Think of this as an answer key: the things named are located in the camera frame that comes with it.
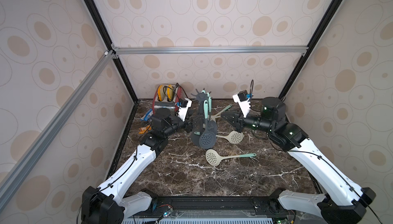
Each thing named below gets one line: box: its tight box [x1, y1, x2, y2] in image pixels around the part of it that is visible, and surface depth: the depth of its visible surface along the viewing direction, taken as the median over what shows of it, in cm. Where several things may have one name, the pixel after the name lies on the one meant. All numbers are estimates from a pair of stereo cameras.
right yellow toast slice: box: [166, 84, 176, 102], surface depth 99 cm
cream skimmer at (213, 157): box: [205, 148, 257, 167], surface depth 91 cm
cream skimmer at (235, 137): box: [215, 130, 245, 145], surface depth 99 cm
